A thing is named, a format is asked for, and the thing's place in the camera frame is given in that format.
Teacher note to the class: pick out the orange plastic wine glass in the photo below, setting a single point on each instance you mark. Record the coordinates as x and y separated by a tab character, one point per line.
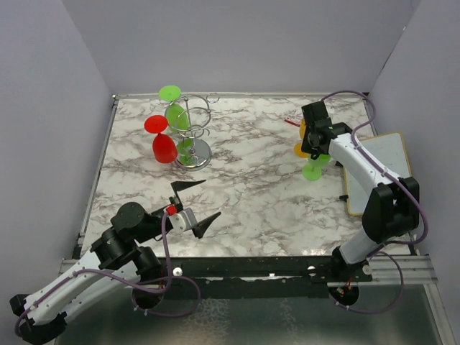
298	146

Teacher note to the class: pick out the red plastic wine glass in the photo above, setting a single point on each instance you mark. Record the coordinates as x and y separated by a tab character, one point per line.
163	146

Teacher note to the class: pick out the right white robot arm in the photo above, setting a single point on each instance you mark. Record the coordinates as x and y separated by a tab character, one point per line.
392	206

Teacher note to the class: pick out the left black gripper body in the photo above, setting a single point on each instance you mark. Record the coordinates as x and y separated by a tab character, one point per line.
157	228

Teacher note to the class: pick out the green wine glass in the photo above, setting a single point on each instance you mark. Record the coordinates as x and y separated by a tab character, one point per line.
312	170
176	115

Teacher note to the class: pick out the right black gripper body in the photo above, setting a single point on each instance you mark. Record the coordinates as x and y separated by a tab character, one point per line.
307	146

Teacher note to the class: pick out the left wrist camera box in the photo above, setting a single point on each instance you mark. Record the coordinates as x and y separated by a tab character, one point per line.
180	220

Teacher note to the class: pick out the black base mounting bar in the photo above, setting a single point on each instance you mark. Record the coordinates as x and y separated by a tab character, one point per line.
244	276

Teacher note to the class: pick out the chrome wine glass rack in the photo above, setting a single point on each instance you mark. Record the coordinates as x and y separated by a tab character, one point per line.
194	153

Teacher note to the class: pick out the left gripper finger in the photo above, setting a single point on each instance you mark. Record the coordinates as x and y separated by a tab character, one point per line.
178	186
201	227

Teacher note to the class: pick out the small red white box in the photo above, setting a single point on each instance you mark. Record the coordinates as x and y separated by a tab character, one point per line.
295	119

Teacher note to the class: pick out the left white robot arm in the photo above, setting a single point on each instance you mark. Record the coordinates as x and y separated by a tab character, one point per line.
132	252

